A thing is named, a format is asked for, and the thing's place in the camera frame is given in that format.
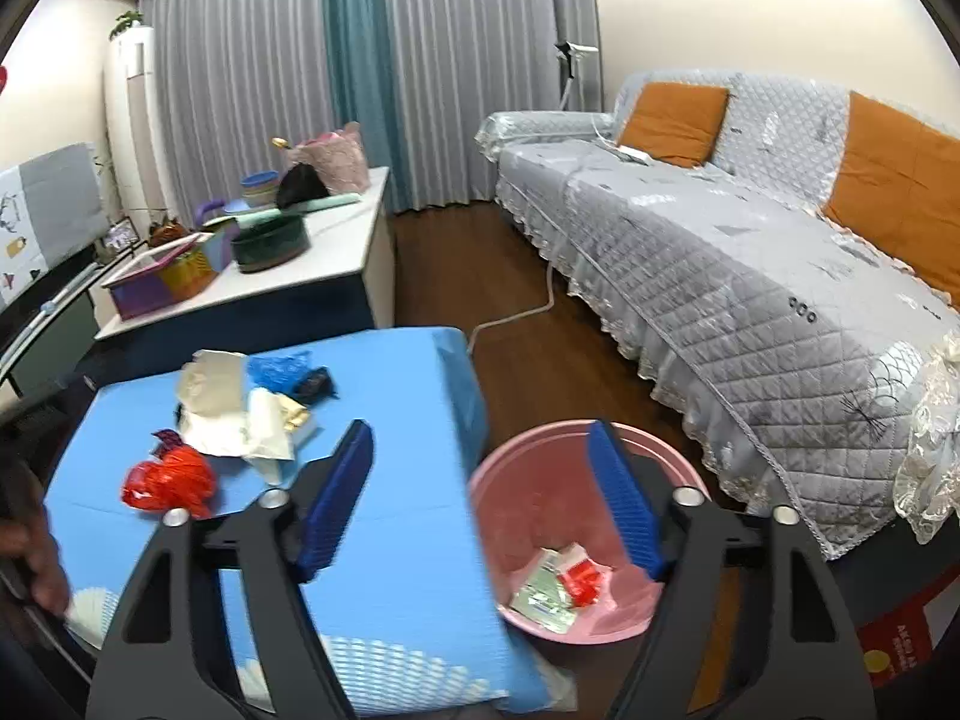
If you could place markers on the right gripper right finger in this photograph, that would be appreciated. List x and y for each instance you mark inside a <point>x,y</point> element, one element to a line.
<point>798,656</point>

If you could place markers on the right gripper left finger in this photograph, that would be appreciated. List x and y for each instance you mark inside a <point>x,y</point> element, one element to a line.
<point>167,652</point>

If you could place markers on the red plastic bag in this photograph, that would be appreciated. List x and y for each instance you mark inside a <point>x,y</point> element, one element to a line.
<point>179,478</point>

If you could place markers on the pink black patterned wrapper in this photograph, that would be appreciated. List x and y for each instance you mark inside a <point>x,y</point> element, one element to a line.
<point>166,441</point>

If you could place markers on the red white carton wrapper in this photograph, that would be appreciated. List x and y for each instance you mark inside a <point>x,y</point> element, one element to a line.
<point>583,580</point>

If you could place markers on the large white paper bag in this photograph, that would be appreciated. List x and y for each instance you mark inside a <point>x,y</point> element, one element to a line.
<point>222,419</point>

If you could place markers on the yellow tissue pack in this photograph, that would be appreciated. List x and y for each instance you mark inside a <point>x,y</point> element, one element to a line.
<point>287,424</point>

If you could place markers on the green floral wrapper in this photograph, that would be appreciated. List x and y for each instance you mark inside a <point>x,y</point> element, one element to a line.
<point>542,598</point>

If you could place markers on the blue plastic bag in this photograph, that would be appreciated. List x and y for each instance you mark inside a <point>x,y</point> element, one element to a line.
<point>279,373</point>

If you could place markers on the black plastic bag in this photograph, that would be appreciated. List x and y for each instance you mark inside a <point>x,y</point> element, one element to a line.
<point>314,388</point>

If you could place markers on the person's left hand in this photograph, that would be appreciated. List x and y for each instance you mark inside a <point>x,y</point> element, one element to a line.
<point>26,537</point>

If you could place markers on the red box under sofa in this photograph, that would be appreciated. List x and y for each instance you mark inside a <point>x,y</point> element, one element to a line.
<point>905,638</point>

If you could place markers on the blue foam table mat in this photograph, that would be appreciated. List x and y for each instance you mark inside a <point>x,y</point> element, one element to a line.
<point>352,585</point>

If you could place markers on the pink plastic basin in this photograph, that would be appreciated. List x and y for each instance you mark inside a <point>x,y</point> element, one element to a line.
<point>536,493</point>

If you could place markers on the tv cabinet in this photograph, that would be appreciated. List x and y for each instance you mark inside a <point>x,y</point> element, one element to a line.
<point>50,327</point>

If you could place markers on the colourful storage box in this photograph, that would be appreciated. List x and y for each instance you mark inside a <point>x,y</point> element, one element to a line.
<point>171,273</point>

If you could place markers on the white top coffee table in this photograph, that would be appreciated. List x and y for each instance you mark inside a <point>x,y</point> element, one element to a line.
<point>344,283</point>

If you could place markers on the grey quilted sofa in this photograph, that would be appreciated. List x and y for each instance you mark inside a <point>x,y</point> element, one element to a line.
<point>814,370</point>

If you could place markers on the dark green round tin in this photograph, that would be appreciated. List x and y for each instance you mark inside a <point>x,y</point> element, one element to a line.
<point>270,243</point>

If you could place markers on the grey covered television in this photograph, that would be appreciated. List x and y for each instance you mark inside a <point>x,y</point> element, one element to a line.
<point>52,207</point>

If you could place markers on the stacked coloured bowls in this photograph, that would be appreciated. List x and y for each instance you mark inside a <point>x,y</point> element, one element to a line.
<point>260,189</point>

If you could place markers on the white standing air conditioner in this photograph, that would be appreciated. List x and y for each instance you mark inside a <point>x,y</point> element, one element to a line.
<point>135,131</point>

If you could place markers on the black hat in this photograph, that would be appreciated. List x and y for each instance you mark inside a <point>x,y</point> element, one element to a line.
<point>301,184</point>

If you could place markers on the near orange cushion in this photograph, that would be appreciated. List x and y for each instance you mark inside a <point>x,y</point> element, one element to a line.
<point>897,187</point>

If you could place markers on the orange cushion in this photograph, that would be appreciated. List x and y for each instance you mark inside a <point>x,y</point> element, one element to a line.
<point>676,123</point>
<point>897,187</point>

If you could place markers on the pink quilted basket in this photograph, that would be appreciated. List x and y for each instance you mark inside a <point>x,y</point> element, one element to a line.
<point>337,158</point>

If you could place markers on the white power strip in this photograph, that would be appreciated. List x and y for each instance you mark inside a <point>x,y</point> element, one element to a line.
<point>634,155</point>

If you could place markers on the far orange cushion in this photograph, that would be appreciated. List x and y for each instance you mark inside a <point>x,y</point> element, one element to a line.
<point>676,123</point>

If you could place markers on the grey curtain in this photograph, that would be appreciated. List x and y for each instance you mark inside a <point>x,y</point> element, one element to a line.
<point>235,74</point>

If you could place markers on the white floor lamp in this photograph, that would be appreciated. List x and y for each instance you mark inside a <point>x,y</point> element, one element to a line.
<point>572,57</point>

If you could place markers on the teal curtain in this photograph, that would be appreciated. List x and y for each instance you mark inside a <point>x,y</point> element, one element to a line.
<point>360,63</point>

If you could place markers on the small photo frame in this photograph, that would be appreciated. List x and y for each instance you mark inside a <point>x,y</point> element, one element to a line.
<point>122,236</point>

